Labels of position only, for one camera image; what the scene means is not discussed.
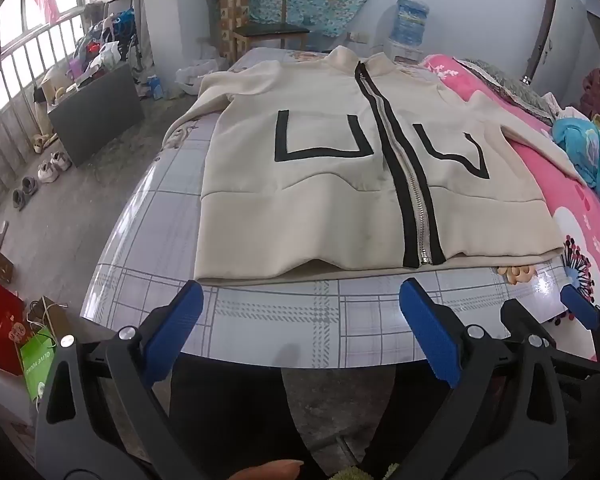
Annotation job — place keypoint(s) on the plaid floral plastic table cover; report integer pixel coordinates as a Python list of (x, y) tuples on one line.
[(305, 320)]

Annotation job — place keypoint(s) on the green paper bag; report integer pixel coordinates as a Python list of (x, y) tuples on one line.
[(36, 365)]

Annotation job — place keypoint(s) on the dark door edge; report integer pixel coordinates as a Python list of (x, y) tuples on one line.
[(544, 30)]

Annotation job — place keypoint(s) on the white wall socket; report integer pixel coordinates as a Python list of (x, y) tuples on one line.
[(358, 38)]

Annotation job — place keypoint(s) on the person's black pants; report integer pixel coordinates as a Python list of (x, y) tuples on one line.
[(230, 410)]

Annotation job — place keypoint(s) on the pink floral blanket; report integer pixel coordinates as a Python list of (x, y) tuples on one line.
[(580, 240)]

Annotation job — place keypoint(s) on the dark grey cabinet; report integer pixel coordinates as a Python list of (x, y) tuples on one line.
[(95, 115)]

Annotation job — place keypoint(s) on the brown patterned stand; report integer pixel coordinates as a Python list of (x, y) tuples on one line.
[(222, 10)]

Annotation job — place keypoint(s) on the white plastic bag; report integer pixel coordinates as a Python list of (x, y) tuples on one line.
[(195, 77)]

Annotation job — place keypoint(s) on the grey lace blanket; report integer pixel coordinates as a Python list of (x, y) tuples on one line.
[(505, 87)]

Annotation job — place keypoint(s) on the beige zip jacket black trim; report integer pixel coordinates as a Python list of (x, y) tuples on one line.
[(305, 210)]

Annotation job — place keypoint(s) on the person's left hand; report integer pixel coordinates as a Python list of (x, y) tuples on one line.
[(270, 471)]

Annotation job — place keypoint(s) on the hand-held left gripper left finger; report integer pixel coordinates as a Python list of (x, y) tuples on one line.
[(175, 330)]

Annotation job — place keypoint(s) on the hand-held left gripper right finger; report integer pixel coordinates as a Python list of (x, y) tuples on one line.
[(430, 330)]

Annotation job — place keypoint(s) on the pile of mixed clothes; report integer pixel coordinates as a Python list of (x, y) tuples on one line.
[(105, 45)]

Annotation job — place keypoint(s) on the small blue packet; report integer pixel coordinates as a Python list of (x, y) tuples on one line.
[(157, 88)]

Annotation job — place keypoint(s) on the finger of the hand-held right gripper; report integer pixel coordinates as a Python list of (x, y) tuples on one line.
[(580, 307), (520, 317)]

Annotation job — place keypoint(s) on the metal window railing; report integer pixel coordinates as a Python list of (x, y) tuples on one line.
[(25, 85)]

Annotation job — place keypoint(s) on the blue water jug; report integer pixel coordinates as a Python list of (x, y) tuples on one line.
[(410, 22)]

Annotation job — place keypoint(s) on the grey shoe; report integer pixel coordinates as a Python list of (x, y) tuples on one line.
[(19, 199), (30, 185)]

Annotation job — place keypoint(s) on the brown paper bag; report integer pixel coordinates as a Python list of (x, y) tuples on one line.
[(50, 315)]

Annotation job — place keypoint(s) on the blue printed quilt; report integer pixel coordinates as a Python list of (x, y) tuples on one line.
[(587, 160)]

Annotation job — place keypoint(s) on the red gift bag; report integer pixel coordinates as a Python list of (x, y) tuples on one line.
[(0, 325)]

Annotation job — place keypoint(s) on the white water dispenser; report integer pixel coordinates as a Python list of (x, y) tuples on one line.
[(400, 52)]

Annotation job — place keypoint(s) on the wooden armchair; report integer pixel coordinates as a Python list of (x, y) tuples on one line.
[(272, 30)]

